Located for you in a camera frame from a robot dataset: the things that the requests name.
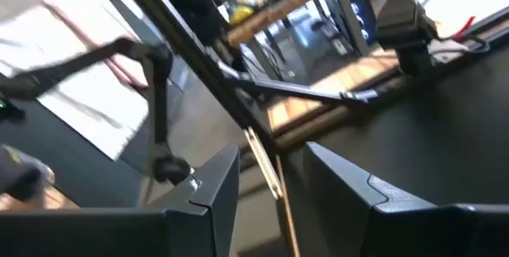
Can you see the black table mat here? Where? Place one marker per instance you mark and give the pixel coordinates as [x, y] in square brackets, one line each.
[437, 129]

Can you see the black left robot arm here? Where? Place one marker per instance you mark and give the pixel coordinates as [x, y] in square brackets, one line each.
[401, 18]

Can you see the black diagonal frame strut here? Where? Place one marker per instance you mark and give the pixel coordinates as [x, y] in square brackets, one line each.
[298, 90]

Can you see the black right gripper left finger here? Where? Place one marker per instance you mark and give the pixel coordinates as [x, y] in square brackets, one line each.
[119, 233]

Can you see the black aluminium table frame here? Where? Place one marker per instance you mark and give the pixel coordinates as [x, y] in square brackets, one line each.
[191, 50]

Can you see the wooden workbench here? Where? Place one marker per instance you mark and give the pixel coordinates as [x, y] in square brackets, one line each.
[286, 4]

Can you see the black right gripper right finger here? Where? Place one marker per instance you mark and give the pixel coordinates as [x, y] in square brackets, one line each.
[397, 229]

